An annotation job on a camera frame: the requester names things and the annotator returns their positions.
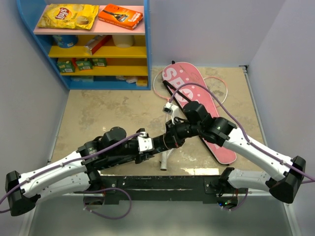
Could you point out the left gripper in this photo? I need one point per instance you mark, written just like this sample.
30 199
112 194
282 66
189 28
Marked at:
139 159

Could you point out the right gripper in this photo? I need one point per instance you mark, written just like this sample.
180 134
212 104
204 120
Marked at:
175 141

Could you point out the black shuttlecock tube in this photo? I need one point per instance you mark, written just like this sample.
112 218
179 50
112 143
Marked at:
114 157

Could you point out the pink racket cover bag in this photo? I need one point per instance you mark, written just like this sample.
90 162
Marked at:
181 73

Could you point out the pink badminton racket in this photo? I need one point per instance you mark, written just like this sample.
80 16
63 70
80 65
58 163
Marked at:
218 87

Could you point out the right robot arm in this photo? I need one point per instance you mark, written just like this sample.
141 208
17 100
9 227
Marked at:
281 175

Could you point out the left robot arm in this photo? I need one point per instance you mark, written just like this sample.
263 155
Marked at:
78 171

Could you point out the yellow sponge bottom shelf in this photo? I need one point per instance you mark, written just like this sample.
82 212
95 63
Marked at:
142 81

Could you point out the crumpled white wrapper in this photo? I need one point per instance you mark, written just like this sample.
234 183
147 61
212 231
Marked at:
128 79

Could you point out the green carton right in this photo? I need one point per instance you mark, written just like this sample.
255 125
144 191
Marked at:
100 62

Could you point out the green carton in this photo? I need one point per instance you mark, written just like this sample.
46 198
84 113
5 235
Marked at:
84 64
66 66
100 62

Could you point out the green carton middle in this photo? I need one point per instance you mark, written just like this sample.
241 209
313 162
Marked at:
84 64

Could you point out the cream paper cup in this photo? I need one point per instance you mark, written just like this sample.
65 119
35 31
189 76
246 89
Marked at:
123 41

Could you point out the green carton left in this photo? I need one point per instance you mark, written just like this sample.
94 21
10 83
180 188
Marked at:
66 66

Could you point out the blue shelf unit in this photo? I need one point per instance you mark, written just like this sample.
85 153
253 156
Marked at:
132 61

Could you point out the red foil snack box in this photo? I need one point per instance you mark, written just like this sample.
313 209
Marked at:
96 43

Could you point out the orange razor box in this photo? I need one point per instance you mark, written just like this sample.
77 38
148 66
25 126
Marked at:
120 16

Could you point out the blue snack canister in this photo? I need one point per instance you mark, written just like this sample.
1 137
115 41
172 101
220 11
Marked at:
65 41

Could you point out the yellow Lays chips bag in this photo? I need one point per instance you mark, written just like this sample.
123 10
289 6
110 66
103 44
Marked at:
69 16

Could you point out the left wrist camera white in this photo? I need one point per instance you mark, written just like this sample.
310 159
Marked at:
145 143

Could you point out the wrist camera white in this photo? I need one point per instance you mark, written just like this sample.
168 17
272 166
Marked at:
145 143
172 110

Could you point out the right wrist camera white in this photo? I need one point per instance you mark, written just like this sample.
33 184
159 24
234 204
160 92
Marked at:
172 110

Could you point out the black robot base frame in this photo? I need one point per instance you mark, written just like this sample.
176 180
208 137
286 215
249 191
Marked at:
205 189

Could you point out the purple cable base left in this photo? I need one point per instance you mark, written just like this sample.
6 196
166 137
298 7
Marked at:
110 204

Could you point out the purple cable base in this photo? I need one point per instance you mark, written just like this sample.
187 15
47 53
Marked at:
110 204
233 204

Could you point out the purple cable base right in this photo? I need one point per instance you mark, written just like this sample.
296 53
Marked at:
233 204

